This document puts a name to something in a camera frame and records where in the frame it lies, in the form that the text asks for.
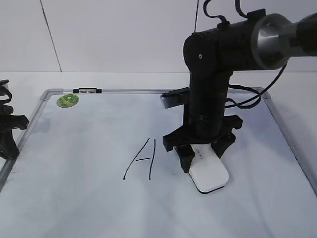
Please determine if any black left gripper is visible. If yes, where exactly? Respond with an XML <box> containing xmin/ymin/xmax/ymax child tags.
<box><xmin>0</xmin><ymin>105</ymin><xmax>29</xmax><ymax>160</ymax></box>

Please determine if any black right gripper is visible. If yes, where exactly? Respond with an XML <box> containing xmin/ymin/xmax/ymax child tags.
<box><xmin>163</xmin><ymin>115</ymin><xmax>243</xmax><ymax>173</ymax></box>

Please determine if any white board eraser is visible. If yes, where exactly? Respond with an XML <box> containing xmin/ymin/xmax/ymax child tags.
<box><xmin>180</xmin><ymin>144</ymin><xmax>229</xmax><ymax>194</ymax></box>

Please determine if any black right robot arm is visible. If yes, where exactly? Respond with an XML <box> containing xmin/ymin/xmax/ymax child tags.
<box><xmin>162</xmin><ymin>9</ymin><xmax>317</xmax><ymax>173</ymax></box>

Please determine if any green round magnet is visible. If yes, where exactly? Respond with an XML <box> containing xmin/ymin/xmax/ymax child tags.
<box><xmin>56</xmin><ymin>94</ymin><xmax>79</xmax><ymax>108</ymax></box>

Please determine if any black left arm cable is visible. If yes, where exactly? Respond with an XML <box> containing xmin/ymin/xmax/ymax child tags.
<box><xmin>0</xmin><ymin>79</ymin><xmax>13</xmax><ymax>107</ymax></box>

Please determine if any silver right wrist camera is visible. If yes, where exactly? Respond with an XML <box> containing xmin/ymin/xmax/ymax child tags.
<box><xmin>161</xmin><ymin>87</ymin><xmax>190</xmax><ymax>109</ymax></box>

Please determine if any white board with aluminium frame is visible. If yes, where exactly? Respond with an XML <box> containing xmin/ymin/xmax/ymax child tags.
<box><xmin>0</xmin><ymin>94</ymin><xmax>317</xmax><ymax>238</ymax></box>

